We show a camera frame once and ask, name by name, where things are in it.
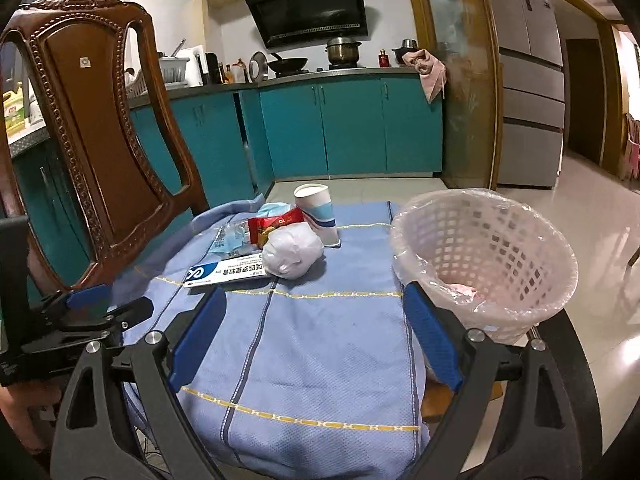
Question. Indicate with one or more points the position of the black wok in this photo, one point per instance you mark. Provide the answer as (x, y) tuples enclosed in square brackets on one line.
[(287, 63)]

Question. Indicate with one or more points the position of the silver refrigerator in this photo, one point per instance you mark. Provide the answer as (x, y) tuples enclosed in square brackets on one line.
[(530, 85)]

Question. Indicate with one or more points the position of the dark cooking pot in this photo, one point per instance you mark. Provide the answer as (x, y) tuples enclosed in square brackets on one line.
[(405, 52)]

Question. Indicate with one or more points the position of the steel cooking pot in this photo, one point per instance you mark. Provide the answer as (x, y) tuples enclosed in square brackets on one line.
[(343, 52)]

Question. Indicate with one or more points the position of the pink towel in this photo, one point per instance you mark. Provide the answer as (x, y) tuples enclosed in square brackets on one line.
[(430, 77)]

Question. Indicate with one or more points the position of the round metal lid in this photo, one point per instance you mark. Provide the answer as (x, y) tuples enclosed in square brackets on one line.
[(258, 66)]

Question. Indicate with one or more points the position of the black kitchen appliance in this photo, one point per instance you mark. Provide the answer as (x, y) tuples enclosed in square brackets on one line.
[(210, 68)]

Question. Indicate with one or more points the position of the wood framed glass door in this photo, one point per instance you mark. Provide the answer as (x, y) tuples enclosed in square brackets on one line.
[(465, 85)]

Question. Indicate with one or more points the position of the white plastic bag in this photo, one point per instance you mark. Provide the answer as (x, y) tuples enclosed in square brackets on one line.
[(292, 255)]

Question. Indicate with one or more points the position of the light blue face mask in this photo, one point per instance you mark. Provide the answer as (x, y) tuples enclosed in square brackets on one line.
[(274, 209)]

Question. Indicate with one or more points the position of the carved wooden chair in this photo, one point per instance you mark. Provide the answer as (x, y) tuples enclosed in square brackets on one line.
[(95, 135)]

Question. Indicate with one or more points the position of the white and blue medicine box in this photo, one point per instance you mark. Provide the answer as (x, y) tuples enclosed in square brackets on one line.
[(225, 272)]

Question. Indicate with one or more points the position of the blue striped cloth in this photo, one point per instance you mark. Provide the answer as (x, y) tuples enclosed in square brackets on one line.
[(310, 360)]

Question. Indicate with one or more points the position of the white lined waste basket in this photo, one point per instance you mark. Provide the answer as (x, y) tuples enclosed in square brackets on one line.
[(500, 260)]

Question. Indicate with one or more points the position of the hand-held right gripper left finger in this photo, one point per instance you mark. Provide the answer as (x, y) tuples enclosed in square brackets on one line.
[(197, 335)]

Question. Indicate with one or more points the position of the small red bottle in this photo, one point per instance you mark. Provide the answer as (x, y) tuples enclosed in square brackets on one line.
[(383, 58)]

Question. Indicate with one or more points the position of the white dish rack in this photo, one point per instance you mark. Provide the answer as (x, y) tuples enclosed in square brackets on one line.
[(174, 72)]

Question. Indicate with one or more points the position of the teal kitchen cabinets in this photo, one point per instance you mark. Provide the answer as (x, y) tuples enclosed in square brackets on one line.
[(350, 125)]

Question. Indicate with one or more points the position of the red snack wrapper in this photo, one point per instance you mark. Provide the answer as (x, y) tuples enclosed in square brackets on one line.
[(270, 225)]

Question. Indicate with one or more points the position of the clear plastic mask packaging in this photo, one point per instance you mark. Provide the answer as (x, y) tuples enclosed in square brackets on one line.
[(230, 240)]

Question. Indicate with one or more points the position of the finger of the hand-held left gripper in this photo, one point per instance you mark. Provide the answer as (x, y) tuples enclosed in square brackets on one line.
[(132, 311), (87, 297)]

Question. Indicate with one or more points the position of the white and blue paper cup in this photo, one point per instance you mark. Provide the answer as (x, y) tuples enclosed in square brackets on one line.
[(317, 210)]

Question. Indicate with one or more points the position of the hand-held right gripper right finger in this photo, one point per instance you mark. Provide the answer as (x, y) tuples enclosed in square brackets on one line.
[(435, 340)]

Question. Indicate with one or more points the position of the black range hood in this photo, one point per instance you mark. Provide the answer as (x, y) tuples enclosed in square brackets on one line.
[(310, 10)]

